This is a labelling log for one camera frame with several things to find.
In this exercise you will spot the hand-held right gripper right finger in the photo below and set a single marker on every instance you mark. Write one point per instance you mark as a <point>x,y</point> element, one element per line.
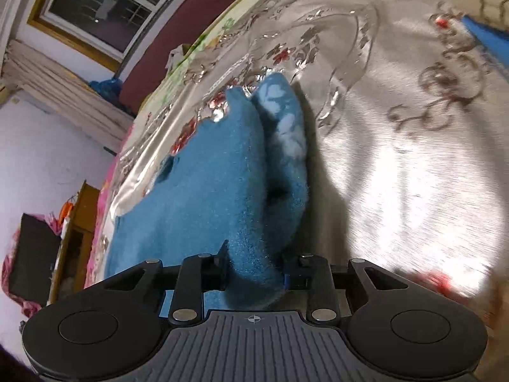
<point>287,279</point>

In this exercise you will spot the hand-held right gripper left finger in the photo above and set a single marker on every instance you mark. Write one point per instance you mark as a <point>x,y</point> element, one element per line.
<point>220,271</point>

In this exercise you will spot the blue sweater with white flowers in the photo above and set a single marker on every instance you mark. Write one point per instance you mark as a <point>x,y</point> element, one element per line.
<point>206,191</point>

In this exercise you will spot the wooden cabinet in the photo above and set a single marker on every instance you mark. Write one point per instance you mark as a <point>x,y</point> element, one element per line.
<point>81,223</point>

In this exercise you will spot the silver floral bedspread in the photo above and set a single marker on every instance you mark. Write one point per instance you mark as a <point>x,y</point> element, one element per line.
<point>397,167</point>

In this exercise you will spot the orange items on cabinet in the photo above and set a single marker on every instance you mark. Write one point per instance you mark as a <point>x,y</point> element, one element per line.
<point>66,211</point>

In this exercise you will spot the black box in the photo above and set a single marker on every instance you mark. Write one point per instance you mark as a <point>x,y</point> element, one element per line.
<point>34,258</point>

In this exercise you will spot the blue plastic bag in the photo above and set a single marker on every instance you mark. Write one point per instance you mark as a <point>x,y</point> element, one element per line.
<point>105,89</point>

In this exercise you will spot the small white cloth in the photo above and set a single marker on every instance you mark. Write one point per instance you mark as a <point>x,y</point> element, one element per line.
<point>177,56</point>

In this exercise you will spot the maroon headboard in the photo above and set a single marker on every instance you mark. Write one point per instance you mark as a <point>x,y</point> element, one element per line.
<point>179,20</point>

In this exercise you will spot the bright blue cloth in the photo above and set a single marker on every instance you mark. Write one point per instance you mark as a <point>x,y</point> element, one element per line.
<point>487,38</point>

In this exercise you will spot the window with yellow frame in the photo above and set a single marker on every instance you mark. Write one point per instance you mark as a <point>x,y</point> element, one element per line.
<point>91,4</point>

